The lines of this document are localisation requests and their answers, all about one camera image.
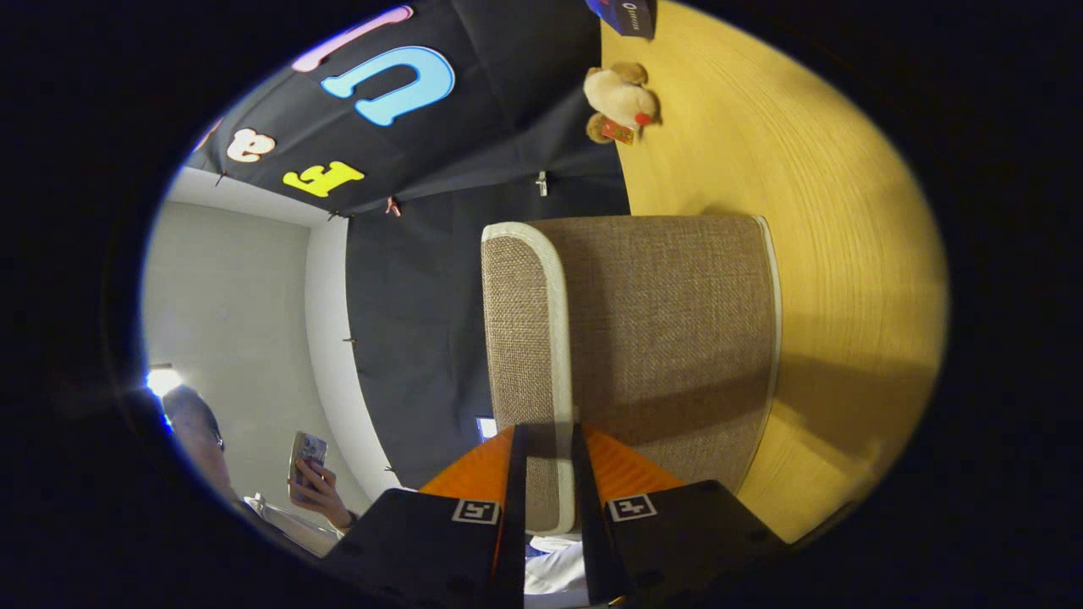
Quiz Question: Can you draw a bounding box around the dark blue book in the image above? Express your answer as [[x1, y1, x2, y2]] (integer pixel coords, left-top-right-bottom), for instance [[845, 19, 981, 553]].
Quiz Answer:
[[585, 0, 658, 40]]

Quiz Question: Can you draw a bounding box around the person's white clothing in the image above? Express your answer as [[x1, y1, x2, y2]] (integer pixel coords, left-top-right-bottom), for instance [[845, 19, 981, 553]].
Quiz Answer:
[[525, 533, 590, 609]]

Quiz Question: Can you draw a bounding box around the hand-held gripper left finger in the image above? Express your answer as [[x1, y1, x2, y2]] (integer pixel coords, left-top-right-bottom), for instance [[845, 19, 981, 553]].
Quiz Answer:
[[326, 425, 530, 609]]

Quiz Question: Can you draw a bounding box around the black backdrop cloth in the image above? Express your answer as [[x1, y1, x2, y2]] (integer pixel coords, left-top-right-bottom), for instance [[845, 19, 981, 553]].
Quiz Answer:
[[190, 0, 631, 491]]

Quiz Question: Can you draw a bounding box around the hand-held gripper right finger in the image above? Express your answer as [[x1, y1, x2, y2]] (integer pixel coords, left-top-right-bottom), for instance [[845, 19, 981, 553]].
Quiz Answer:
[[571, 423, 792, 606]]

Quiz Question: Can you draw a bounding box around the tan plush toy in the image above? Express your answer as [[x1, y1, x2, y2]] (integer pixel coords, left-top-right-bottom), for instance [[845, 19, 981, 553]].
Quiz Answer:
[[582, 61, 663, 145]]

